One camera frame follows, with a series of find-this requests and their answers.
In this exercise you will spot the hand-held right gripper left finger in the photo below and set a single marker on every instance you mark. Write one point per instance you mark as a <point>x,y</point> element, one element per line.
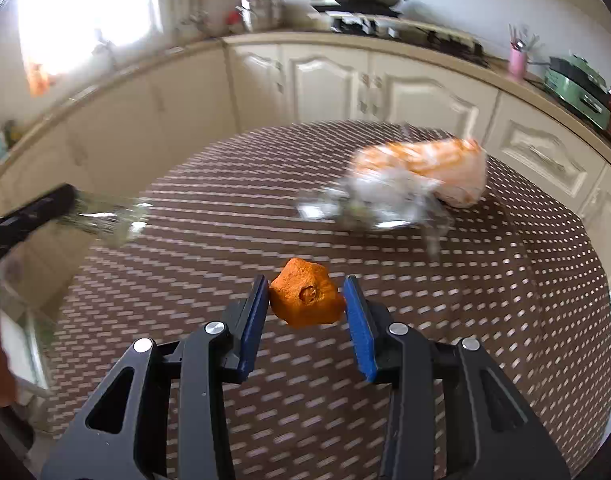
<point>253,330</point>

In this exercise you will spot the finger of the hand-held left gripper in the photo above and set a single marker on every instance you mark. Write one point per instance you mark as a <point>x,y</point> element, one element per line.
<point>30,215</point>

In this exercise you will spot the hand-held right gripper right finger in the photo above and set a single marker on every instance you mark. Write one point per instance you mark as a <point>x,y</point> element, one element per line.
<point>360,335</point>

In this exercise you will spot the clear plastic scrap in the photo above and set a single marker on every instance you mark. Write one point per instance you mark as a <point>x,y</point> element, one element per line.
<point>110,220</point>

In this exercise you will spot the brown polka dot tablecloth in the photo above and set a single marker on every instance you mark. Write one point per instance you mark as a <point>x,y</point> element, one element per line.
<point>235,200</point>

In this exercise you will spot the glass shelf cart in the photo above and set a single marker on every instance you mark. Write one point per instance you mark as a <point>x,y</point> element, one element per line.
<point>30,350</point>

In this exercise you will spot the orange cloth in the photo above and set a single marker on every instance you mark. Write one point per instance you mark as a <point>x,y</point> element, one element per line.
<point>38,80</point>

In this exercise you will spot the clear crumpled plastic wrap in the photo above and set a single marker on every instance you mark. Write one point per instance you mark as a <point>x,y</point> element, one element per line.
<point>380,200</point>

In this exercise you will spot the sink faucet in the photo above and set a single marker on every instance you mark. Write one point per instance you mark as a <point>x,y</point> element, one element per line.
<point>105,50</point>

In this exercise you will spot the orange and white plastic bag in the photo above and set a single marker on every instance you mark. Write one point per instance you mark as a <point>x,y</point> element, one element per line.
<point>425,165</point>

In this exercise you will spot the cream kitchen cabinets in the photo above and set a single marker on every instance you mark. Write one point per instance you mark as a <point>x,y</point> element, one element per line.
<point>335,85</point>

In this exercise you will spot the red kitchen item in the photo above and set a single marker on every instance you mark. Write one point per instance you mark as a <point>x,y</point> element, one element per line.
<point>233,19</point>

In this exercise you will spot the gas stove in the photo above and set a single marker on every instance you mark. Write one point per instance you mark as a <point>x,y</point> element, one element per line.
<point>410,35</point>

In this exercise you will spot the pink utensil holder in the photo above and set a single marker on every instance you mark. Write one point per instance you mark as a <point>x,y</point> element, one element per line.
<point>518,62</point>

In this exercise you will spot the green electric cooker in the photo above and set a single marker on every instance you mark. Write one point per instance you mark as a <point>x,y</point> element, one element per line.
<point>578,85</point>

